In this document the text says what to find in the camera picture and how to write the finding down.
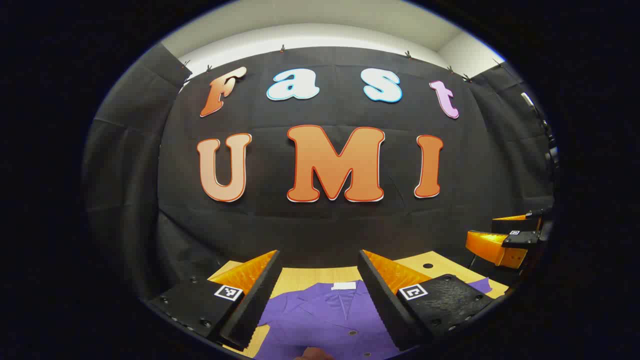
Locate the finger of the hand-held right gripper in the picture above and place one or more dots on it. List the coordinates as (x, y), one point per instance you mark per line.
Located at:
(495, 247)
(520, 223)

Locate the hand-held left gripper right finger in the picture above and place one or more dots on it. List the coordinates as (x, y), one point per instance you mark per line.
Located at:
(382, 305)

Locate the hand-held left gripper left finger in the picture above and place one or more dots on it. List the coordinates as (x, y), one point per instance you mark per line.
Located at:
(255, 305)

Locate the purple shirt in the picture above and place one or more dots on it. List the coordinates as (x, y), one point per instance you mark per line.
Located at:
(325, 315)

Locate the black backdrop cloth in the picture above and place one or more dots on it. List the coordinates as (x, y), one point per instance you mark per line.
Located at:
(350, 225)

